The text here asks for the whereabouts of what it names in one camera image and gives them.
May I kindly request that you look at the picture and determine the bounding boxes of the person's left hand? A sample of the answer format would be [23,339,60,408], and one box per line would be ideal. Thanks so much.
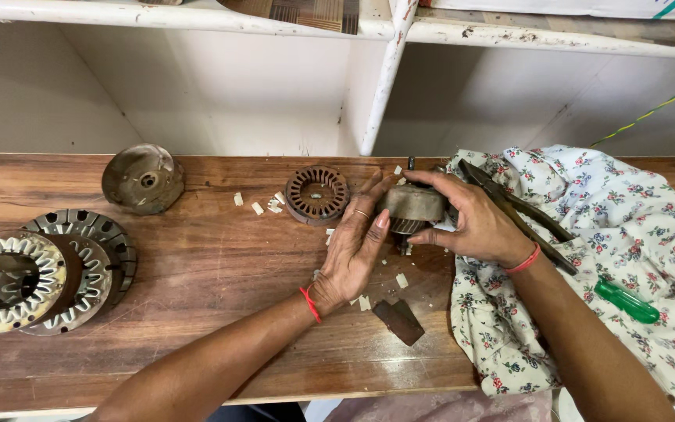
[307,170,395,318]

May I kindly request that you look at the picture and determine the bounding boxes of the person's right hand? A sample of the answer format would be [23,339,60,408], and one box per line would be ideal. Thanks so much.
[402,169,541,270]

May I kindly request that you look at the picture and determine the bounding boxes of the grey motor rotor with shaft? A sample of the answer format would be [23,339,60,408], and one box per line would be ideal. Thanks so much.
[377,155,451,257]

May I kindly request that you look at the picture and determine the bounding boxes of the red thread wrist band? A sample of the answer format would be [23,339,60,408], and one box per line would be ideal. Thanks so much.
[299,283,322,325]
[501,241,542,275]

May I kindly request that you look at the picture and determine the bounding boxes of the dark metal pliers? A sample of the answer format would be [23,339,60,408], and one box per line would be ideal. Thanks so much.
[457,158,580,277]

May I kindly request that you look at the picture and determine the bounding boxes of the rusty brown stator core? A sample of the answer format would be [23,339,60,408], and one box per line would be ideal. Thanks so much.
[284,165,350,227]

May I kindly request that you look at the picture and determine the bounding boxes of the dark brown card piece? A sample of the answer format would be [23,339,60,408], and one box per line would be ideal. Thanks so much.
[371,298,427,347]

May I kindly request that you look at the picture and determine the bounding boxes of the scattered white paper scraps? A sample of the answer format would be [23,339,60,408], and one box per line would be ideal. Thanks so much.
[231,164,413,313]

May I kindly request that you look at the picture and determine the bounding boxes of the white floral cloth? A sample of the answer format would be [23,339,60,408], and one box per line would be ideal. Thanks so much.
[445,145,675,412]

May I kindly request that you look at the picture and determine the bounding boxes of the person's pink garment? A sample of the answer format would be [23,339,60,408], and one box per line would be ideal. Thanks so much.
[325,389,554,422]

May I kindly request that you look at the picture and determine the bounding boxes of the dirty round motor end cover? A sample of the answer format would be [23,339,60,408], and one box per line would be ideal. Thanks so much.
[101,143,186,216]

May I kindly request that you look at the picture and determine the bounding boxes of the bare grey steel stator core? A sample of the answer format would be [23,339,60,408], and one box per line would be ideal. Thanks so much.
[23,209,138,307]

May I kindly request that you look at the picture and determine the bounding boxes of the white woven sack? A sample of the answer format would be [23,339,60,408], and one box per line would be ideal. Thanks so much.
[430,0,675,22]

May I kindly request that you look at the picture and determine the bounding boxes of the brown patterned board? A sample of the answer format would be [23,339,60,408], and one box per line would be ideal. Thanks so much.
[216,0,362,35]

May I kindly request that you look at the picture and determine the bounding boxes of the stator core with white insulation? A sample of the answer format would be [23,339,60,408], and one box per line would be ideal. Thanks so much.
[0,229,68,335]

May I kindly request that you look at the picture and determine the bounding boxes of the green handled screwdriver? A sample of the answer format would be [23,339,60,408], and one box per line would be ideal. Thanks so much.
[593,276,661,325]

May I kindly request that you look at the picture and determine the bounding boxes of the white painted shelf frame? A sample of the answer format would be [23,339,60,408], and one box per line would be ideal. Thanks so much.
[0,0,675,157]

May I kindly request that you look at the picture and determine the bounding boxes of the green yellow wire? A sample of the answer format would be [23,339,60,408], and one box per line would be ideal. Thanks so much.
[589,73,675,148]

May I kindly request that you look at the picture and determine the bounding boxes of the flat stator with rusty ring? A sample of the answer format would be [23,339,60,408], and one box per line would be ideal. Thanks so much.
[20,234,114,337]

